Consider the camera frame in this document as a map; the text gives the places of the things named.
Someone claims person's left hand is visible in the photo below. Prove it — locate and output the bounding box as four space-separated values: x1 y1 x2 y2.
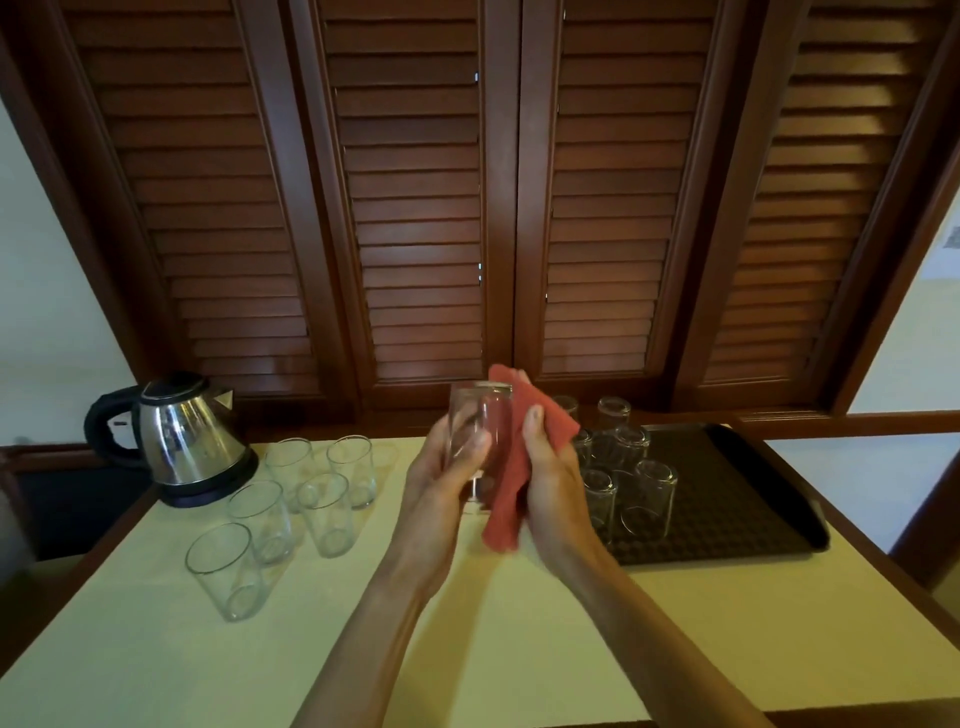
386 408 495 605

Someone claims person's right hand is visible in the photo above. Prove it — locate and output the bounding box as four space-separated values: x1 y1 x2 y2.
522 405 620 598

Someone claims red cloth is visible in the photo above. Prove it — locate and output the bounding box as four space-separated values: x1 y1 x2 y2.
480 364 583 555

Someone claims group of clear glasses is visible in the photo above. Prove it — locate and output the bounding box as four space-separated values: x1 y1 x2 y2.
184 433 379 624

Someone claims dark brown textured tray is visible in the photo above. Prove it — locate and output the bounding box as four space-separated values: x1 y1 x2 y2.
581 423 832 568

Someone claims person's right forearm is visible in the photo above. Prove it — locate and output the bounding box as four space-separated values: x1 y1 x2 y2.
579 562 774 728

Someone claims person's left forearm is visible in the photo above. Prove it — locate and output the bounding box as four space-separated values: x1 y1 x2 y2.
290 569 433 728

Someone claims steel electric kettle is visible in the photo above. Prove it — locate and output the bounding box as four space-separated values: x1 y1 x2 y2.
158 451 260 510
83 371 260 510

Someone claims brown louvered wooden shutter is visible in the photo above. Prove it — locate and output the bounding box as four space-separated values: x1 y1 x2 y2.
288 0 523 410
513 0 778 410
18 0 358 414
671 0 960 415

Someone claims white paper notice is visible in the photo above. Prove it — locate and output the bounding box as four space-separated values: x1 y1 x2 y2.
920 198 960 283

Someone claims brown wooden wall rail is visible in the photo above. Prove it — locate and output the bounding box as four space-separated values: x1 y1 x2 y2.
734 410 960 442

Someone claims brown wooden door frame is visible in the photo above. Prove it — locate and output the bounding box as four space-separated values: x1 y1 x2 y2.
888 449 960 590

